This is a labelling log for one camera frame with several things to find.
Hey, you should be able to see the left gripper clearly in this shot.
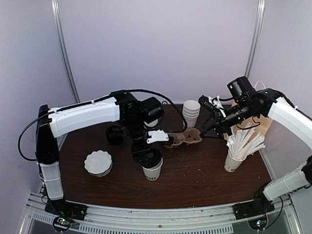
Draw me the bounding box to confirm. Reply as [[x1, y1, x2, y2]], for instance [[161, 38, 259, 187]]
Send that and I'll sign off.
[[123, 120, 154, 167]]

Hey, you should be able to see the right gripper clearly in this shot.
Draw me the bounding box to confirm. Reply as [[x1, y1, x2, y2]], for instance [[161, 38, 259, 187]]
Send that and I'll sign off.
[[200, 99, 258, 140]]

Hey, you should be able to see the cardboard cup carrier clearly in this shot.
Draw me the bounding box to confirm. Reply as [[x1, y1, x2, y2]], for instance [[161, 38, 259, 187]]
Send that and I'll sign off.
[[163, 128, 202, 148]]

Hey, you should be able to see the stack of white paper cups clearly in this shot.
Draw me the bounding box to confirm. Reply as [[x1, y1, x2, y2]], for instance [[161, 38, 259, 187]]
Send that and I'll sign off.
[[182, 100, 201, 128]]

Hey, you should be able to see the single white paper cup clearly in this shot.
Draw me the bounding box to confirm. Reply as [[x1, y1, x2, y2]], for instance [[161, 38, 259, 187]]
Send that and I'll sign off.
[[142, 158, 163, 181]]

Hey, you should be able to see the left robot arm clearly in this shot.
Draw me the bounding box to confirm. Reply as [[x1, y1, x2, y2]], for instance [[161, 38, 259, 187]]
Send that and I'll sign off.
[[30, 89, 173, 216]]

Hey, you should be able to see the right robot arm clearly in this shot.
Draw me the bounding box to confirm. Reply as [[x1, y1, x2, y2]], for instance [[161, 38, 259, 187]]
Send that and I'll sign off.
[[198, 77, 312, 215]]

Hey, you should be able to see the stack of black lids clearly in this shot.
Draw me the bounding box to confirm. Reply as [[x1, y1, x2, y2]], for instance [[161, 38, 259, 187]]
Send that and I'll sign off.
[[105, 125, 124, 145]]

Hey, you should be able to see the paper cup holding straws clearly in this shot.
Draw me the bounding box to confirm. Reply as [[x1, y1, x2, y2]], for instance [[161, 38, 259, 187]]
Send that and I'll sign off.
[[224, 149, 247, 173]]

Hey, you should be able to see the brown paper bag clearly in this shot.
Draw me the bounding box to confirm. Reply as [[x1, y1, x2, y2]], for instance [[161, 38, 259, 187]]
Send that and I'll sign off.
[[223, 80, 273, 156]]

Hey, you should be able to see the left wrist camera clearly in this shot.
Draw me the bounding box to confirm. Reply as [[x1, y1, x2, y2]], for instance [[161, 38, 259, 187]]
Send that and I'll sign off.
[[146, 130, 174, 146]]

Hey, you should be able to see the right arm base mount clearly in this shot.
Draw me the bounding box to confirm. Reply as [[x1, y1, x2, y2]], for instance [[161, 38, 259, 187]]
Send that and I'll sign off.
[[232, 195, 275, 231]]

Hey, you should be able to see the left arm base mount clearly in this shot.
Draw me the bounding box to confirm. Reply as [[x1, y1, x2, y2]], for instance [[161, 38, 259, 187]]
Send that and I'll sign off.
[[45, 197, 87, 233]]

